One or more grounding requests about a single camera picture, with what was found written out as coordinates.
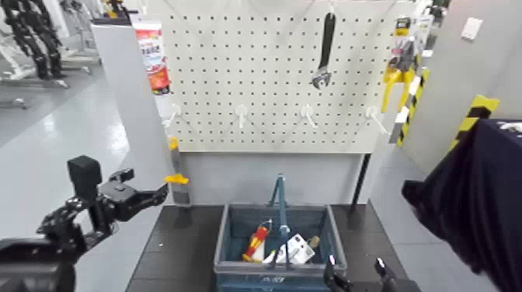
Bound black humanoid robot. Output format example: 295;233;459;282
0;0;67;81

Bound white pegboard hook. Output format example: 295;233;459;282
162;103;183;128
235;103;249;130
364;105;391;137
300;103;319;130

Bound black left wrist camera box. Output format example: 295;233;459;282
67;155;103;202

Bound black pegboard stand leg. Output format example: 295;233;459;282
350;152;373;210

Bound yellow black machine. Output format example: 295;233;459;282
91;0;132;26

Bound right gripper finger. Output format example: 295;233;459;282
323;254;347;292
374;256;400;292

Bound yellow black hazard striped post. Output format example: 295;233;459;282
448;94;501;151
389;67;431;148

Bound white wall switch plate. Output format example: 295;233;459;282
461;16;484;41

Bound white packaged item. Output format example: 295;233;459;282
263;233;317;265

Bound dark navy cloth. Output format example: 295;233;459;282
401;118;522;292

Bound white red sealant tube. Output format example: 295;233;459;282
130;18;177;124

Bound black adjustable wrench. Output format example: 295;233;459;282
310;12;337;91

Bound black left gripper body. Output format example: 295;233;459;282
99;181;141;223

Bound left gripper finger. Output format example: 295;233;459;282
136;184;169;213
109;168;134;183

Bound red yellow screwdriver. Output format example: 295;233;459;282
242;225;272;262

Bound yellow pliers in package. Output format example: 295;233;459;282
381;15;434;114

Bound blue plastic crate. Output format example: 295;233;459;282
214;203;349;292

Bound white perforated pegboard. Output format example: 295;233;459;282
161;0;417;155

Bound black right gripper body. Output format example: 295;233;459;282
344;279;423;292

